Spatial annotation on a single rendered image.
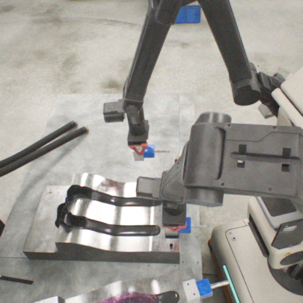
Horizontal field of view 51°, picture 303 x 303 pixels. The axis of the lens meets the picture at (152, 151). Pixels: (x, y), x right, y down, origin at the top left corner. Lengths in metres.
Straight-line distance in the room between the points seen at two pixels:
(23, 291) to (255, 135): 0.93
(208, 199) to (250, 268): 1.32
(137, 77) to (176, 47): 2.76
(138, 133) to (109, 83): 2.11
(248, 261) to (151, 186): 0.97
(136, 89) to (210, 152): 0.56
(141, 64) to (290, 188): 0.56
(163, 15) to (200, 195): 0.42
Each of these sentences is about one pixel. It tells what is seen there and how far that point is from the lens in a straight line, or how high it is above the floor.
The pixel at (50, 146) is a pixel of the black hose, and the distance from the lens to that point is 1.36.
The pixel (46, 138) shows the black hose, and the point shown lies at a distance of 1.43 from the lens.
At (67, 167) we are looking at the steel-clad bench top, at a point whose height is 0.80.
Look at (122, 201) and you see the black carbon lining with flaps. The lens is 1.11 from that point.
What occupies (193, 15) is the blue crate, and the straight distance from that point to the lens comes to 4.04.
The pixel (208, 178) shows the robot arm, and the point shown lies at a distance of 0.36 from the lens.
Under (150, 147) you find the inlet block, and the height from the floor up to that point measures 0.95.
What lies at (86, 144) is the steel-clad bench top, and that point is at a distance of 1.42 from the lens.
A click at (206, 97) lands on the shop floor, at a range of 2.90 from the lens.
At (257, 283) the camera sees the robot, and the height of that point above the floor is 0.28.
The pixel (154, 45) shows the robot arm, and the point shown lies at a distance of 0.78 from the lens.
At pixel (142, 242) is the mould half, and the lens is 1.01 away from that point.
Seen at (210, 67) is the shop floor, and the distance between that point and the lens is 3.28.
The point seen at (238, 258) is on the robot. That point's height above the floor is 0.28.
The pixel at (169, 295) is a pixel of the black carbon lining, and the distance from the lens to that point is 0.99.
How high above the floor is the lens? 1.79
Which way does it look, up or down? 48 degrees down
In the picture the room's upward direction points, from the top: 5 degrees counter-clockwise
